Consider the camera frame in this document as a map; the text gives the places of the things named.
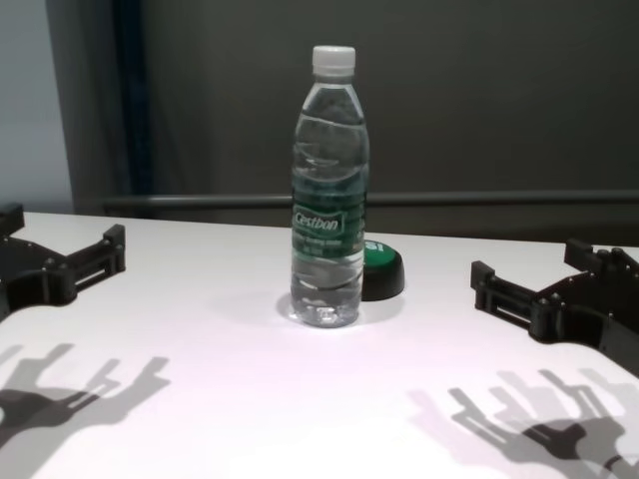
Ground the green YES button black base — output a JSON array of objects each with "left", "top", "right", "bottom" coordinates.
[{"left": 359, "top": 239, "right": 406, "bottom": 302}]

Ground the dark vertical frame post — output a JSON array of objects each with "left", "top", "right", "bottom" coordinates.
[{"left": 112, "top": 0, "right": 151, "bottom": 201}]

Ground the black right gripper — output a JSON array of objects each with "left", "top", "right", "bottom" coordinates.
[{"left": 469, "top": 238, "right": 639, "bottom": 378}]

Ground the thin grey horizontal rail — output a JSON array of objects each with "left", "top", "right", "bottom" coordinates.
[{"left": 102, "top": 193, "right": 639, "bottom": 210}]

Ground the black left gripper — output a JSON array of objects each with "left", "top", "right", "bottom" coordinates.
[{"left": 0, "top": 202, "right": 127, "bottom": 323}]

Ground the clear water bottle green label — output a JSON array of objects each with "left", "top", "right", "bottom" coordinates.
[{"left": 289, "top": 44, "right": 371, "bottom": 328}]

